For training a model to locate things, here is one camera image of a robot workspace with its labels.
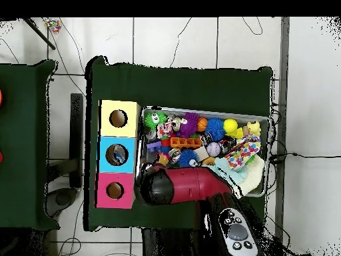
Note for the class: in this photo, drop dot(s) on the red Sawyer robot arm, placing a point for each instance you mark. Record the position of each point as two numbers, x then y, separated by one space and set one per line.
191 184

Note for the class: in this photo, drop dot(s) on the wooden three-hole box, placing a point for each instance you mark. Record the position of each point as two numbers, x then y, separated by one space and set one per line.
106 128

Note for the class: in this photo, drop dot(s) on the blue spiky ball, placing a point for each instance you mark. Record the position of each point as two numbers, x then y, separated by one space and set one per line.
186 158

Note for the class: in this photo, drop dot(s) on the purple spiky toy with eyes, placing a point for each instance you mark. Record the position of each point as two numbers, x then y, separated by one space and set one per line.
189 124

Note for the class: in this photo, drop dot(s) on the green spiky toy with eyes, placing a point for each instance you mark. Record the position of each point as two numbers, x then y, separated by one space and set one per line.
153 118

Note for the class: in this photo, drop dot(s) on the crushed black can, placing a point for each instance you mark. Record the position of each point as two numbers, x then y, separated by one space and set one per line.
205 138

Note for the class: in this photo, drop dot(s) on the dark green tablecloth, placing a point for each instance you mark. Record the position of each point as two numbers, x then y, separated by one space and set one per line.
186 88
21 133

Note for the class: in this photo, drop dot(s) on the crushed silver can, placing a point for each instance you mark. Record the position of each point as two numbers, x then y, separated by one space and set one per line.
227 144

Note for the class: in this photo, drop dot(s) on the yellow smiley ball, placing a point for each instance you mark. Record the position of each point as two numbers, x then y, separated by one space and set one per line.
230 126

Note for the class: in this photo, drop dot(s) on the cream knitted cloth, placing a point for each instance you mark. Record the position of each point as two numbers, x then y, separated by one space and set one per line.
255 173

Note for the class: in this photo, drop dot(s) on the grey chair base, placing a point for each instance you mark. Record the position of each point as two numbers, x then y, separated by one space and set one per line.
61 198

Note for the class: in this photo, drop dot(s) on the small multicoloured toy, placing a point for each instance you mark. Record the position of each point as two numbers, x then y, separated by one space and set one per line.
53 25

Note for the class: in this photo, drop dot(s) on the black tripod leg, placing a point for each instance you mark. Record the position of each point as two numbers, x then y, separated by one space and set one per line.
40 34

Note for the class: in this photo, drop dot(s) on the small red object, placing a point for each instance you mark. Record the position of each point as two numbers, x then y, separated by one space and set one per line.
0 97
0 157

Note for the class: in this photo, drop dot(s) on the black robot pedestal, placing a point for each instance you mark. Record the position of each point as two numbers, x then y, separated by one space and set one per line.
170 245

